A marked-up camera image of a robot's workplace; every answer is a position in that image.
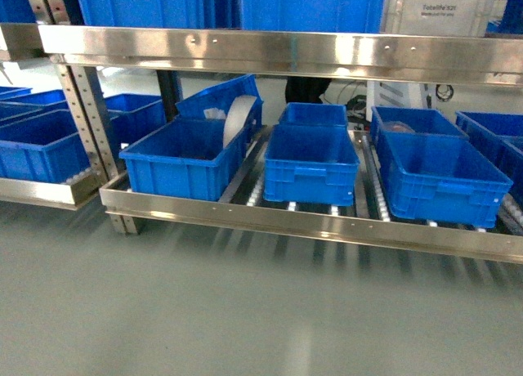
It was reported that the grey tape roll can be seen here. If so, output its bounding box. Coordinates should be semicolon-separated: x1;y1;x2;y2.
222;95;257;148

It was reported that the large blue upper bin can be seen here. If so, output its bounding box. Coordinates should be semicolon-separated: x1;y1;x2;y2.
78;0;384;34

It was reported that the blue bin centre rear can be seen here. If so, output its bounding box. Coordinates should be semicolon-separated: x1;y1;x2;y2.
279;102;348;128

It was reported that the stainless steel shelf rack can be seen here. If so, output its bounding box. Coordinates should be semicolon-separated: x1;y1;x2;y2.
1;0;522;263

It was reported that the blue bin far right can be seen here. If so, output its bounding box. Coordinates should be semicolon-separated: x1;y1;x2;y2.
456;111;522;207

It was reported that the blue bin tilted rear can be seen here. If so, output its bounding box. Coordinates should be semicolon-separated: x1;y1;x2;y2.
176;74;263;143

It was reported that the blue bin right rear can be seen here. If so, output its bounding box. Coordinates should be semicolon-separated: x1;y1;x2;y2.
370;106;468;145

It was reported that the blue bin left front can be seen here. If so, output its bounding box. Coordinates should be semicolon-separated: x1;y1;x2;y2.
119;119;248;201

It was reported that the blue bin centre front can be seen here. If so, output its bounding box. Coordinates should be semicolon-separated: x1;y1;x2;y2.
264;123;360;207

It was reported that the blue bin right front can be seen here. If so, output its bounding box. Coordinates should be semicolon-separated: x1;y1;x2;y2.
376;132;513;229

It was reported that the blue bin far left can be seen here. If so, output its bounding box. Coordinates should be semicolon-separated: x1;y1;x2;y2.
1;110;90;183

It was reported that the white storage box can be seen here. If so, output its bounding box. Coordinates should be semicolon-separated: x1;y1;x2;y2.
381;0;495;38

